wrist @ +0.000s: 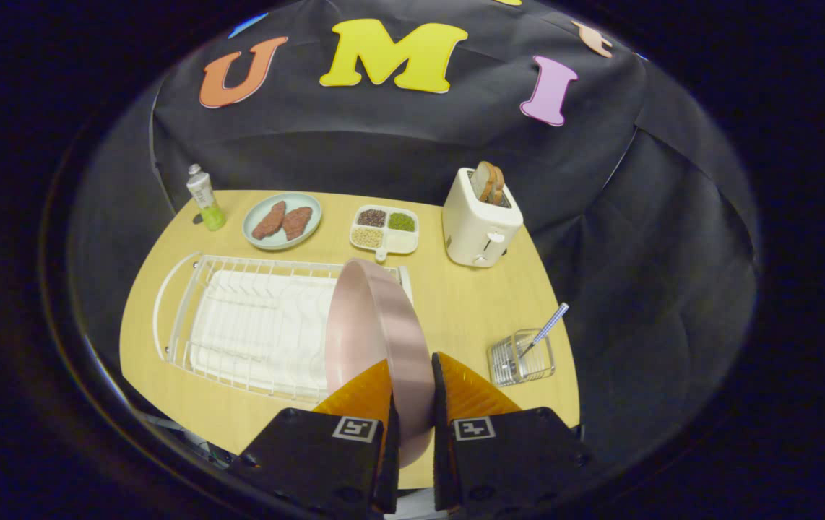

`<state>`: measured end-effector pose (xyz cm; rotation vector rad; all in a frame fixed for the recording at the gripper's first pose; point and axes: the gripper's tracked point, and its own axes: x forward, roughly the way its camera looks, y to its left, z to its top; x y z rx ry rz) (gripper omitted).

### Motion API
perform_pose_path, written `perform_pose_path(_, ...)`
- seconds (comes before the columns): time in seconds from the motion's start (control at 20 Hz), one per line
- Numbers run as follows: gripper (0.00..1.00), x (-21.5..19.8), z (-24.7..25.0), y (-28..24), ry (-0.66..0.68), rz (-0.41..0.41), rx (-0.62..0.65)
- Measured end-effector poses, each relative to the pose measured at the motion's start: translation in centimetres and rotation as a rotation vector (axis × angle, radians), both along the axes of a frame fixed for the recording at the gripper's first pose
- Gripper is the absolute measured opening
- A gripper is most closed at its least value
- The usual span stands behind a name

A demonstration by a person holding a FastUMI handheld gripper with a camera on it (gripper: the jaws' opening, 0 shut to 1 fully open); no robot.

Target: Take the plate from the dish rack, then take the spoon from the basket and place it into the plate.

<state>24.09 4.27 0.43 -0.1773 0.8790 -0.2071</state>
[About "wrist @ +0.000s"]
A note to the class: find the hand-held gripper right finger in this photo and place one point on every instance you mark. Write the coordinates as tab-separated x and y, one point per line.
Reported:
443	462

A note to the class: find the pile of green beans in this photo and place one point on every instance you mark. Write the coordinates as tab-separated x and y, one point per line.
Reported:
402	222

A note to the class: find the brown meat piece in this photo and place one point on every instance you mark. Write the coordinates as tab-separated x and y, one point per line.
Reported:
269	220
297	222

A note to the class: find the pale green plate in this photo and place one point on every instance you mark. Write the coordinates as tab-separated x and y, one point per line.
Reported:
309	206

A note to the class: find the pink plate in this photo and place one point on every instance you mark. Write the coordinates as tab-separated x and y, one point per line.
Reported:
383	332

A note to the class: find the clear bottle with green liquid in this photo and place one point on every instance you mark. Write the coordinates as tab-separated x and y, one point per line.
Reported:
204	198

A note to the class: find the white drip tray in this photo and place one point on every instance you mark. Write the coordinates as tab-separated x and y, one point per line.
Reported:
261	325

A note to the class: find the white divided dish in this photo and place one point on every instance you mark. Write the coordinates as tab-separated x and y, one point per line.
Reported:
402	243

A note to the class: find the cream toaster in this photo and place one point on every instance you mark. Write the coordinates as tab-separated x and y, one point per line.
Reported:
470	231

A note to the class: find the pile of yellow beans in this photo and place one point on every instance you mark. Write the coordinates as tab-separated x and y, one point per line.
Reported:
368	237

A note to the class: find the pile of dark beans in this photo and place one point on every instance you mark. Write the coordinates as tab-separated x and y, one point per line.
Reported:
371	217

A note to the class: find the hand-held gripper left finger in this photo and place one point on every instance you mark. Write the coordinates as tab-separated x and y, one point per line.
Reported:
389	469

